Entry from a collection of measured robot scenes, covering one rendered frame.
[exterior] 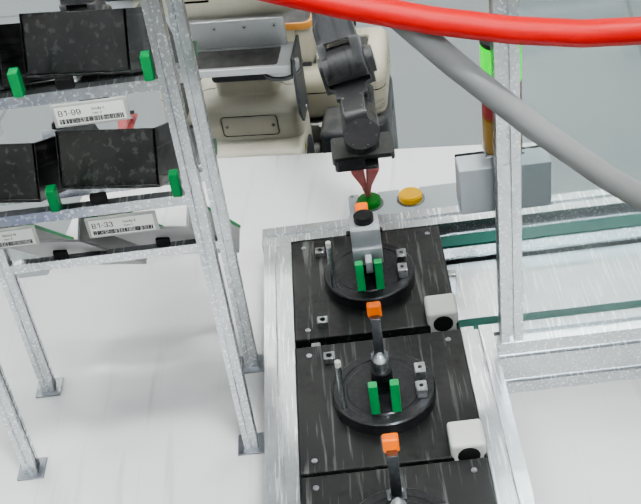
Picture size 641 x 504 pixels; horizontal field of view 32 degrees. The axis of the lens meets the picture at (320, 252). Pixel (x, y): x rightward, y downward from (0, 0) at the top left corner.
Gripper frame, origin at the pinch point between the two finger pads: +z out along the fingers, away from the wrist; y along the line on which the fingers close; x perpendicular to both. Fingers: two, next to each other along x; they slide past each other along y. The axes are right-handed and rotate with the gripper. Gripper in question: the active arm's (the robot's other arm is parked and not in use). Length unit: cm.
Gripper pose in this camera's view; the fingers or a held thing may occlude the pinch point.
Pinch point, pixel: (367, 190)
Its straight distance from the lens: 190.9
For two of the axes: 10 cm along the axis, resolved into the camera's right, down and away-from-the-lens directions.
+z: 1.2, 7.9, 6.0
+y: 9.9, -1.2, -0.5
